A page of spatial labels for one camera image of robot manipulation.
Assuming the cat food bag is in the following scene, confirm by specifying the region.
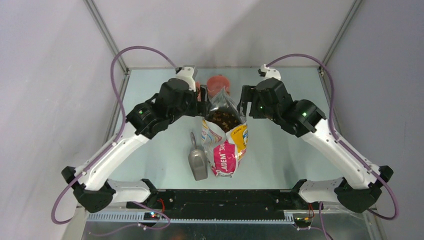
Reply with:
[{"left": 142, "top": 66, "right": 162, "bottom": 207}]
[{"left": 201, "top": 89, "right": 249, "bottom": 178}]

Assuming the metal food scoop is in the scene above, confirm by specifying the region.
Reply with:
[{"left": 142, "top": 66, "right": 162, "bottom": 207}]
[{"left": 188, "top": 132, "right": 208, "bottom": 181}]

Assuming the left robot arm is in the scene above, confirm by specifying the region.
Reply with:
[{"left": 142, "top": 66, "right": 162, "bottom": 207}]
[{"left": 61, "top": 78, "right": 209, "bottom": 213}]

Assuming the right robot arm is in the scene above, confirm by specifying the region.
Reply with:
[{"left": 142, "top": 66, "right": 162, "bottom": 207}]
[{"left": 237, "top": 77, "right": 394, "bottom": 213}]

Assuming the pink bowl with kibble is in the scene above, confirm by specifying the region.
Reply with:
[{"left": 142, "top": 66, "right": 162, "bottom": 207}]
[{"left": 195, "top": 81, "right": 201, "bottom": 102}]

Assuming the empty pink bowl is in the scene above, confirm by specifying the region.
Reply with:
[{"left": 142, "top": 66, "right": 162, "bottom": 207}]
[{"left": 206, "top": 75, "right": 231, "bottom": 98}]

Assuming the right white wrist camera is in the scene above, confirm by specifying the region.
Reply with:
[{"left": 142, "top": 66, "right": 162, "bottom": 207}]
[{"left": 257, "top": 64, "right": 281, "bottom": 81}]

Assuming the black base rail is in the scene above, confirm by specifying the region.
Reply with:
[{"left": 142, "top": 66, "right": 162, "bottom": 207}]
[{"left": 143, "top": 189, "right": 319, "bottom": 221}]

